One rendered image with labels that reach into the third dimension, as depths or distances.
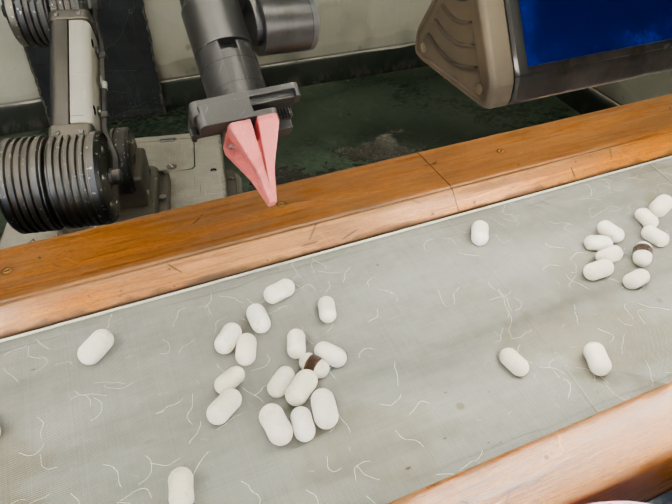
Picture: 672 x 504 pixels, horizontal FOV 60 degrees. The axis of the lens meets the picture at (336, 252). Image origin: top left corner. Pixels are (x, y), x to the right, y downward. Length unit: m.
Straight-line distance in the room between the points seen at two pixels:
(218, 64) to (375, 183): 0.27
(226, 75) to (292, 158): 1.67
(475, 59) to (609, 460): 0.33
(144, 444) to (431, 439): 0.24
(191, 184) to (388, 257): 0.69
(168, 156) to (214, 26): 0.82
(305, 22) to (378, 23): 2.18
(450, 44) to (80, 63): 0.66
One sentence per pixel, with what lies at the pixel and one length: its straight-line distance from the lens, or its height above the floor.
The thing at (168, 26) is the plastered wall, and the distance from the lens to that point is 2.53.
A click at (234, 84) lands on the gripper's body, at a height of 0.95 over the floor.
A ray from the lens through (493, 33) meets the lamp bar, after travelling 0.32.
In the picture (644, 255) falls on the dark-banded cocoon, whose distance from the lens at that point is 0.73.
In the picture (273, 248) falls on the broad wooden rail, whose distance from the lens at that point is 0.66.
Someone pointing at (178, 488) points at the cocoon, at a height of 0.76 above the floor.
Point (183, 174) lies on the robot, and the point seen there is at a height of 0.48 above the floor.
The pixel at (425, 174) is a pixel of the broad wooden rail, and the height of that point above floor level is 0.76.
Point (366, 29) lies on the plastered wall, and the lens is 2.78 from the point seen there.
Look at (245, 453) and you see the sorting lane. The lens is 0.52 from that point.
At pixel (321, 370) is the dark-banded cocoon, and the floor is 0.75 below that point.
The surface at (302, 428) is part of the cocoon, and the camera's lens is 0.50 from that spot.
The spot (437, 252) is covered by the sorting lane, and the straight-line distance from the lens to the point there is 0.69.
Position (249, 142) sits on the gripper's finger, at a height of 0.91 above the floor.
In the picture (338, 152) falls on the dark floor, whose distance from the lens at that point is 2.26.
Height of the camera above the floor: 1.19
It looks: 41 degrees down
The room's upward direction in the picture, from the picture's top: 1 degrees clockwise
